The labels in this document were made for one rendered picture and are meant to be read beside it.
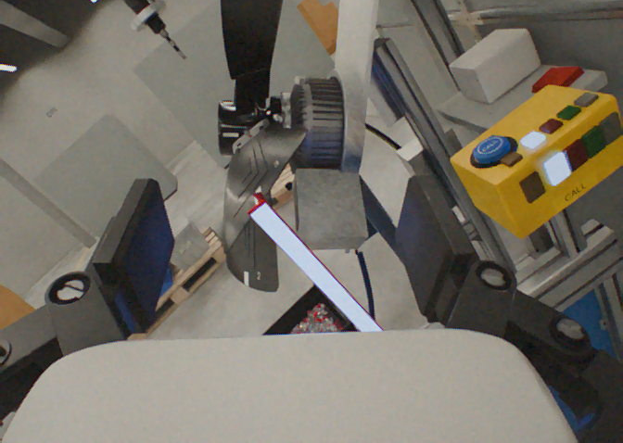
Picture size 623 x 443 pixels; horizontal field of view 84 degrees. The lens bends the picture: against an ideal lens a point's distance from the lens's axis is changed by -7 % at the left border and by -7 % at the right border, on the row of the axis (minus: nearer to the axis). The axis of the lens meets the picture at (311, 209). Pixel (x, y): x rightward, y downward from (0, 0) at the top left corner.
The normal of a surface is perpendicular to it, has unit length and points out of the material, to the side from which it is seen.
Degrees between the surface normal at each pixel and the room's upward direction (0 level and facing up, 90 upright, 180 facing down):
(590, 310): 90
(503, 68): 90
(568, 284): 90
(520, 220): 90
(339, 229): 55
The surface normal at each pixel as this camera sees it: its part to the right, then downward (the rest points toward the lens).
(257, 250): -0.63, 0.02
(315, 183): 0.16, -0.40
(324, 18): 0.33, 0.27
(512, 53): 0.17, 0.40
